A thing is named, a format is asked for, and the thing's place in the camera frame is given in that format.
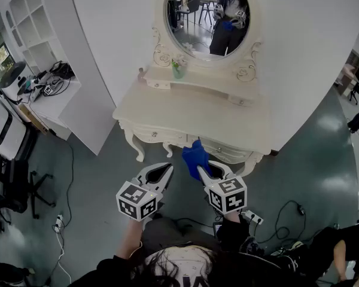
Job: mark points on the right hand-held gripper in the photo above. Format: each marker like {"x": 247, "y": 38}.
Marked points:
{"x": 227, "y": 196}

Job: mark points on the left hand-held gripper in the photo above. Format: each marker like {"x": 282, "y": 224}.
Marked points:
{"x": 137, "y": 202}

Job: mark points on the blue cloth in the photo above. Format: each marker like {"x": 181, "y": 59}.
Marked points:
{"x": 194, "y": 157}

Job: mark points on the person's right forearm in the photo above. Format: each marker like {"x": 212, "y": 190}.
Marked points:
{"x": 231, "y": 229}

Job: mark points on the person's left forearm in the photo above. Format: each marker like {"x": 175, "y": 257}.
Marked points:
{"x": 128, "y": 241}

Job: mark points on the cream dressing table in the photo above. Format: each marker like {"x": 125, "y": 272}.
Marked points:
{"x": 179, "y": 106}

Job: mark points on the white power strip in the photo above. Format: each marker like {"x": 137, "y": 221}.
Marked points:
{"x": 252, "y": 217}
{"x": 59, "y": 222}

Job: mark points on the person's legs in black trousers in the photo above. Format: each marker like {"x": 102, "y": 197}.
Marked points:
{"x": 161, "y": 232}

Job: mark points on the person's white patterned top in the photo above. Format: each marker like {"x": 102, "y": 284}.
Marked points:
{"x": 194, "y": 265}

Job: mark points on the small pink bottle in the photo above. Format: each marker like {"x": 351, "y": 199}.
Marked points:
{"x": 141, "y": 74}

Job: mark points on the pink flowers in green vase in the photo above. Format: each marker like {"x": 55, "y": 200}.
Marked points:
{"x": 178, "y": 72}

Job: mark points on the black office chair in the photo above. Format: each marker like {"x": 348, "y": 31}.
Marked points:
{"x": 18, "y": 184}

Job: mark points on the white docking station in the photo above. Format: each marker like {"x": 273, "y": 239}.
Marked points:
{"x": 0, "y": 127}

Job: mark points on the distant office desks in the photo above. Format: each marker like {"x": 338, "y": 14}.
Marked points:
{"x": 356, "y": 76}

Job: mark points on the white cylindrical appliance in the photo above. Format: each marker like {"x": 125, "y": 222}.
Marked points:
{"x": 13, "y": 82}

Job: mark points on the white shelf cabinet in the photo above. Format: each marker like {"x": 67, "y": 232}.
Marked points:
{"x": 48, "y": 10}

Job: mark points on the oval mirror with cream frame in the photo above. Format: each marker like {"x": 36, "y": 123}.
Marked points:
{"x": 194, "y": 40}

